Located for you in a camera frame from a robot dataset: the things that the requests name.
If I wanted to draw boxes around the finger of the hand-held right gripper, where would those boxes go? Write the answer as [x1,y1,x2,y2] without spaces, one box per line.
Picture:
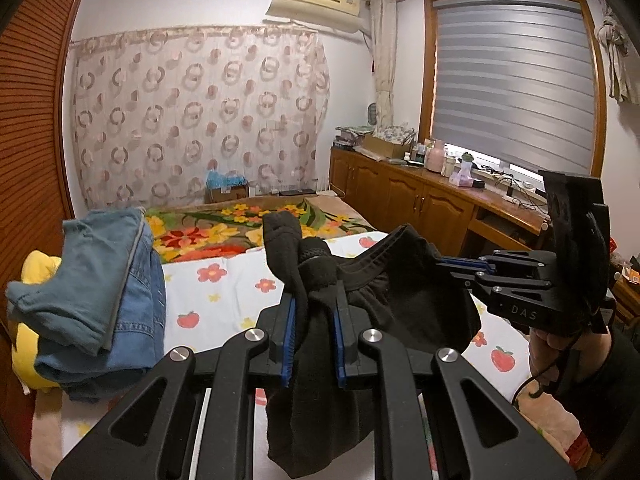
[462,270,549,294]
[439,249,557,274]

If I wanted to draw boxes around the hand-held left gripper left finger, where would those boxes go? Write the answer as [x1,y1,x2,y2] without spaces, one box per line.
[50,295,301,480]

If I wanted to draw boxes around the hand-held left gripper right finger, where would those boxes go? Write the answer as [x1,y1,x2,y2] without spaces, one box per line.
[332,290,578,480]

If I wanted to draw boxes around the black pants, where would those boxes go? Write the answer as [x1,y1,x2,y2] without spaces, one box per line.
[262,211,483,466]

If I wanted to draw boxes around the person's right hand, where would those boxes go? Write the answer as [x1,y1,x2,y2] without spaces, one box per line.
[527,327,614,387]

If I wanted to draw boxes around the wooden side table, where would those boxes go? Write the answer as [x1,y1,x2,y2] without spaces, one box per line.
[609,277,640,327]

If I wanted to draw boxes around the strawberry print bedsheet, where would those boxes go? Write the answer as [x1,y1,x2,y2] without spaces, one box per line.
[30,230,541,480]

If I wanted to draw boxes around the pink jar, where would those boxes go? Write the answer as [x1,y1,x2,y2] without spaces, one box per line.
[425,139,447,175]

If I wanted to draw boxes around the wooden cabinet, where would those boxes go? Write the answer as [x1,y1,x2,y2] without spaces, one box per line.
[329,145,556,261]

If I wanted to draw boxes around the floral blanket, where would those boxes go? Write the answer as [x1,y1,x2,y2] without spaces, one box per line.
[142,196,376,264]

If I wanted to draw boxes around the blue denim jeans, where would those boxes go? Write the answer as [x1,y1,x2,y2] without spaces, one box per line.
[35,220,167,404]

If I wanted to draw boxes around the small cardboard box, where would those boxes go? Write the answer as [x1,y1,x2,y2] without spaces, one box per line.
[205,183,251,205]

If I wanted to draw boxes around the floral printed cloth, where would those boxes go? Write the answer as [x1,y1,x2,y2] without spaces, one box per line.
[375,124,417,144]

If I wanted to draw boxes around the grey window blind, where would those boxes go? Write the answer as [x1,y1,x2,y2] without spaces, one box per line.
[432,0,601,176]

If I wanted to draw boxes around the open cardboard box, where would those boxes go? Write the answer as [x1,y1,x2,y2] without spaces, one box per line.
[361,132,412,159]

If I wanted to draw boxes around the stack of magazines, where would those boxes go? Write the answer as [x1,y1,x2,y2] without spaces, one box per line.
[334,125,374,150]

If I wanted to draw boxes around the knotted beige curtain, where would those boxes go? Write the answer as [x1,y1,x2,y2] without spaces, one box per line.
[594,7,632,104]

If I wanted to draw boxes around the grey-blue folded jeans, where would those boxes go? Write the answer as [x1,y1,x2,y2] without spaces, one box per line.
[5,206,149,357]

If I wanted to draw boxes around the beige window curtain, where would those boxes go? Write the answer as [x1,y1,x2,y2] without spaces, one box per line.
[369,0,399,129]

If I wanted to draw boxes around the circle patterned curtain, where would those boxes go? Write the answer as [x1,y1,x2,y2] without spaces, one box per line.
[70,25,332,211]

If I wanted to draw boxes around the yellow cloth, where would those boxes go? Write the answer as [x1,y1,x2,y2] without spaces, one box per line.
[12,250,64,394]

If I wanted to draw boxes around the wooden wardrobe door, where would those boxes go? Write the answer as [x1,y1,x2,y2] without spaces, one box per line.
[0,0,91,411]

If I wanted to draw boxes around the black cable bundle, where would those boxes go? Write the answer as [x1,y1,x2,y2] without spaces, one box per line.
[479,169,546,207]

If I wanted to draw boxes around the wooden window frame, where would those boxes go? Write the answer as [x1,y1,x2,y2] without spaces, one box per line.
[422,0,609,179]

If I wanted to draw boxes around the wall air conditioner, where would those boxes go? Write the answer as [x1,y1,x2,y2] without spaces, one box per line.
[265,0,362,32]

